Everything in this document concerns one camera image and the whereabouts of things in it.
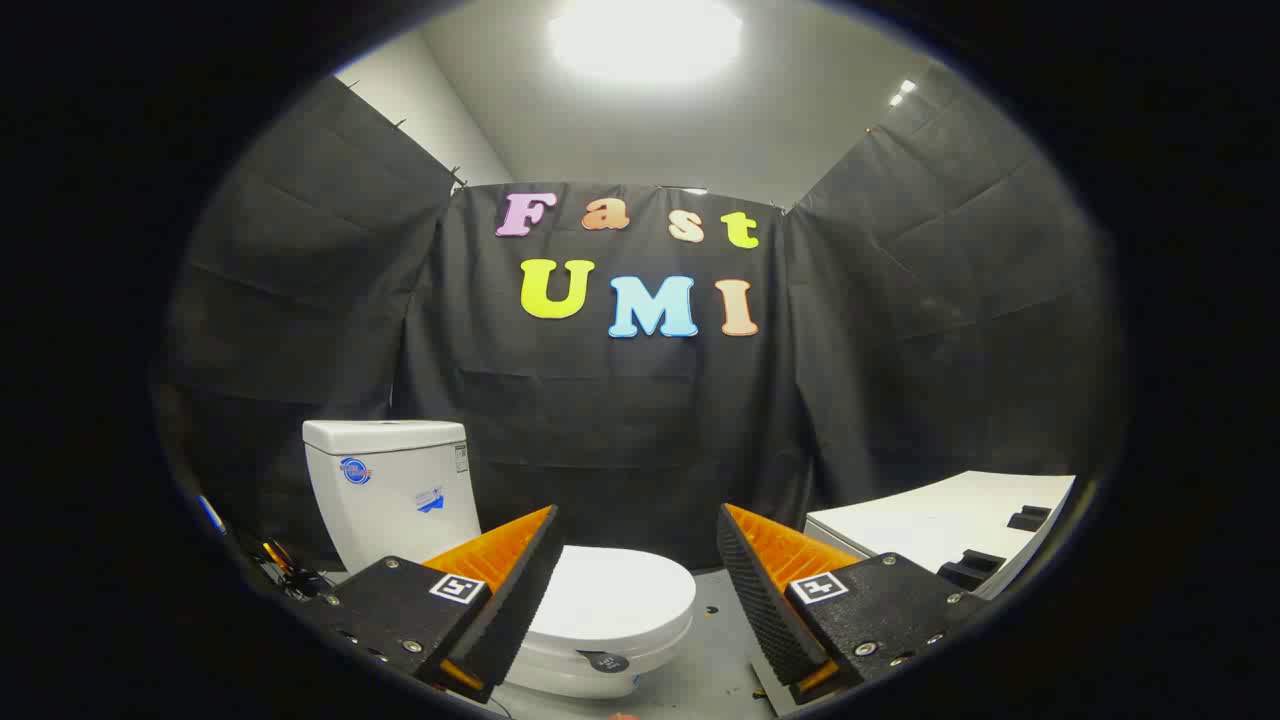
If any white toilet lid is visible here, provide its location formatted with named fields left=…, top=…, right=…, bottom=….
left=527, top=545, right=698, bottom=651

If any white drawer cabinet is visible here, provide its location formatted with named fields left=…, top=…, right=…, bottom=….
left=805, top=472, right=1078, bottom=601

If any round ceiling light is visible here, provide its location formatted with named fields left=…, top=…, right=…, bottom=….
left=548, top=0, right=743, bottom=81

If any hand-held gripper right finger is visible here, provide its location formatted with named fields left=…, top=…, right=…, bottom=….
left=717, top=503, right=991, bottom=706

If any white ceramic toilet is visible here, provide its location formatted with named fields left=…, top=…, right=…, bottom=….
left=302, top=420, right=698, bottom=699

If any black backdrop cloth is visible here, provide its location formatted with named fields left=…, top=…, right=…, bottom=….
left=150, top=75, right=1131, bottom=573

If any tangle of floor cables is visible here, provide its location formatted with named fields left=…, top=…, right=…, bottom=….
left=240, top=535, right=336, bottom=601

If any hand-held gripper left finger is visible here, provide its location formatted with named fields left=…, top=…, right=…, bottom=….
left=300, top=505, right=563, bottom=704

